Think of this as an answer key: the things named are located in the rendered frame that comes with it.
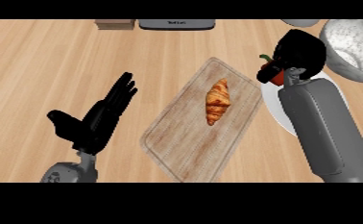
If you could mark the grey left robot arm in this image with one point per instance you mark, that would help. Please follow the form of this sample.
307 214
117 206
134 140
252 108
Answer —
75 170

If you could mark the white plate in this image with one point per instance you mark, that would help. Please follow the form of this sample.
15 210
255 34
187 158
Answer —
279 106

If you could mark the grey speckled bowl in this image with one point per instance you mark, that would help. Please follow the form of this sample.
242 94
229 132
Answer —
347 48

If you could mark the red bell pepper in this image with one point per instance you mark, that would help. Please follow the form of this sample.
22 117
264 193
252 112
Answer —
277 74

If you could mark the dark grey appliance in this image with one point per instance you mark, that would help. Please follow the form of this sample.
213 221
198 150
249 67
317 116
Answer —
176 24

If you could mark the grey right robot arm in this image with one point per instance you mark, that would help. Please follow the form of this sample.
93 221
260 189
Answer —
320 128

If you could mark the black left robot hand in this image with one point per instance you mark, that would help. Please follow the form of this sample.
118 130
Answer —
99 119

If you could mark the brown wooden block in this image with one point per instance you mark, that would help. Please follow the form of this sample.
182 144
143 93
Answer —
115 24

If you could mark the wooden cutting board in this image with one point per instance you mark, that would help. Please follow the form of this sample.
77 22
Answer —
202 119

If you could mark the golden croissant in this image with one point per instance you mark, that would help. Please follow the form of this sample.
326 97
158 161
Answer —
217 102

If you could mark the grey round object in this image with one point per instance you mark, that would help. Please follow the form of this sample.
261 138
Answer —
300 22

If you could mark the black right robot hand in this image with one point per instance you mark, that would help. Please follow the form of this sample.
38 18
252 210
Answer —
300 53

